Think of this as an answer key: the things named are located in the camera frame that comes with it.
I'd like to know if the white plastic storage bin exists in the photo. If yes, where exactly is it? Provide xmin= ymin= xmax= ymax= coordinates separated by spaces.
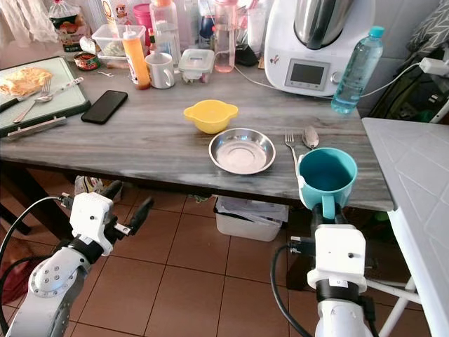
xmin=213 ymin=194 xmax=286 ymax=243

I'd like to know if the grey wooden table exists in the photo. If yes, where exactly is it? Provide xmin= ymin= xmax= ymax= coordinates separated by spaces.
xmin=0 ymin=42 xmax=396 ymax=292

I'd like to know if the metal fork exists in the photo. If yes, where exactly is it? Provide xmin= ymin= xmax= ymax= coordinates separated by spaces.
xmin=38 ymin=76 xmax=54 ymax=100
xmin=284 ymin=130 xmax=303 ymax=178

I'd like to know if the black smartphone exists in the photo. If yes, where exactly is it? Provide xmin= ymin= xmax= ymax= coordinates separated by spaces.
xmin=81 ymin=90 xmax=129 ymax=126

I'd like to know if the white plastic table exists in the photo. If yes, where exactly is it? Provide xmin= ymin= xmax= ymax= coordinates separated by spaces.
xmin=362 ymin=117 xmax=449 ymax=337

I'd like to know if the metal spoon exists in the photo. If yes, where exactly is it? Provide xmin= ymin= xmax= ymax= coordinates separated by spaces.
xmin=14 ymin=94 xmax=54 ymax=125
xmin=301 ymin=126 xmax=321 ymax=151

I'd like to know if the white green cutting board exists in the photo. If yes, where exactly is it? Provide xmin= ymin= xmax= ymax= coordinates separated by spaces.
xmin=0 ymin=56 xmax=93 ymax=138

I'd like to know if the red cloth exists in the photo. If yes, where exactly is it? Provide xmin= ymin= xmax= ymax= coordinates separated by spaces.
xmin=0 ymin=256 xmax=37 ymax=307

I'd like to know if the round steel plate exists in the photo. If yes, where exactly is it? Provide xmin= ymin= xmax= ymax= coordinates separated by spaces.
xmin=208 ymin=127 xmax=277 ymax=176

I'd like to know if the yellow plastic bowl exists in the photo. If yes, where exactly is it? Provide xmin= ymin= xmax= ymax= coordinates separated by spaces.
xmin=183 ymin=99 xmax=239 ymax=135

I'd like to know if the plain white mug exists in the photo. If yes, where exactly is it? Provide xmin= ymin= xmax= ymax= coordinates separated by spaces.
xmin=145 ymin=53 xmax=177 ymax=91

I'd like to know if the open tin can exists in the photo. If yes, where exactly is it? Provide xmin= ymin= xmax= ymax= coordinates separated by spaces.
xmin=74 ymin=37 xmax=103 ymax=73

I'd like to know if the dark bag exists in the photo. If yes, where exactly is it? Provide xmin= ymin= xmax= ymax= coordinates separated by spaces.
xmin=368 ymin=7 xmax=449 ymax=121

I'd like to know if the orange squeeze bottle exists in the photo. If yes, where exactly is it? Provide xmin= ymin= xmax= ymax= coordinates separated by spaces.
xmin=121 ymin=29 xmax=152 ymax=91

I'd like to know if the yellow flatbread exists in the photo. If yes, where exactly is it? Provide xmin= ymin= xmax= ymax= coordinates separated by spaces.
xmin=0 ymin=67 xmax=54 ymax=98

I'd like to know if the clear water bottle blue cap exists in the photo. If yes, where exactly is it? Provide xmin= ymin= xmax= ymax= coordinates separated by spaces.
xmin=330 ymin=26 xmax=386 ymax=116

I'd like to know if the clear plastic food box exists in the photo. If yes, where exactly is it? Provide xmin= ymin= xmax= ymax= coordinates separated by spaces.
xmin=91 ymin=25 xmax=145 ymax=59

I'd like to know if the small clear lidded container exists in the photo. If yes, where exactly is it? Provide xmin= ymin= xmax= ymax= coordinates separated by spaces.
xmin=177 ymin=49 xmax=216 ymax=84

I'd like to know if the white kitchen cooking machine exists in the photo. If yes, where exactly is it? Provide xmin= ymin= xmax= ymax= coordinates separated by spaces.
xmin=262 ymin=0 xmax=377 ymax=98

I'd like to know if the clear bottle orange cap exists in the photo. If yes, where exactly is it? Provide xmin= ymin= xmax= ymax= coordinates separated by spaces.
xmin=150 ymin=0 xmax=179 ymax=65

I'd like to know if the printed snack bag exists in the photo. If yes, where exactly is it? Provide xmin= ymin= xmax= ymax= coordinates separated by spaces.
xmin=48 ymin=0 xmax=82 ymax=52

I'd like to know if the white power adapter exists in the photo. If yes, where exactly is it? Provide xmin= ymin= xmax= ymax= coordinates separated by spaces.
xmin=419 ymin=57 xmax=449 ymax=77

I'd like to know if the pink clear bottle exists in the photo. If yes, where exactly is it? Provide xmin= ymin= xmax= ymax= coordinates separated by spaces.
xmin=213 ymin=0 xmax=239 ymax=74

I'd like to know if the white lace curtain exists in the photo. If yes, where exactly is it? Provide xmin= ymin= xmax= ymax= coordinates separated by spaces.
xmin=0 ymin=0 xmax=51 ymax=47

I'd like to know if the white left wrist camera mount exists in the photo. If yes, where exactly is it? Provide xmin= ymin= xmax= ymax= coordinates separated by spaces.
xmin=69 ymin=192 xmax=115 ymax=244

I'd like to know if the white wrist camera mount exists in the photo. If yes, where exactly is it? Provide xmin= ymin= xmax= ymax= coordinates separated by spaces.
xmin=69 ymin=192 xmax=115 ymax=244
xmin=307 ymin=224 xmax=368 ymax=293

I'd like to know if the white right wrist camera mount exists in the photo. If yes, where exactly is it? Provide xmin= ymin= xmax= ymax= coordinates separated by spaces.
xmin=307 ymin=224 xmax=368 ymax=293

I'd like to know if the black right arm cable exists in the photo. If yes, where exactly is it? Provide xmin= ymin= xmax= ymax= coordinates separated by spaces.
xmin=270 ymin=243 xmax=316 ymax=337

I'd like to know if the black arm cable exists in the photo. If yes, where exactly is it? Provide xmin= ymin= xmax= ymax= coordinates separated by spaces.
xmin=0 ymin=195 xmax=74 ymax=331
xmin=270 ymin=243 xmax=316 ymax=337

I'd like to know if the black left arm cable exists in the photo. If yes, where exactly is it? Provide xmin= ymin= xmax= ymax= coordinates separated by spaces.
xmin=0 ymin=195 xmax=74 ymax=331

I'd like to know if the black handled knife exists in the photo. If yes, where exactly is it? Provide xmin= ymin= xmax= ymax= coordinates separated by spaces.
xmin=0 ymin=77 xmax=84 ymax=113

